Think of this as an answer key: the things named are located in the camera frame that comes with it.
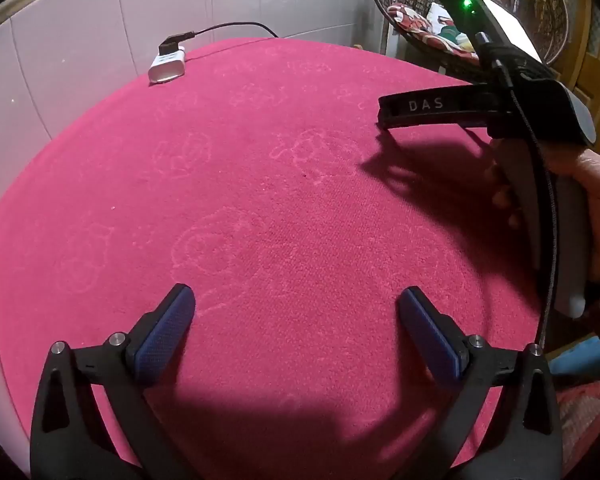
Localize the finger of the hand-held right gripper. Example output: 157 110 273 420
377 84 508 131

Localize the dark wicker hanging chair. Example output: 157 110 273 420
370 0 571 68

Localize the black charging cable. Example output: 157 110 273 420
158 21 281 57

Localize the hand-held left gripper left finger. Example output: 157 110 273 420
30 283 197 480

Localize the colourful printed cushion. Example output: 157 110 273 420
387 2 481 56

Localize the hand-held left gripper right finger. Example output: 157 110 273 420
398 286 563 480

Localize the blue plastic object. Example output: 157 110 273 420
550 335 600 386

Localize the red patterned mat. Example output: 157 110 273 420
555 380 600 476

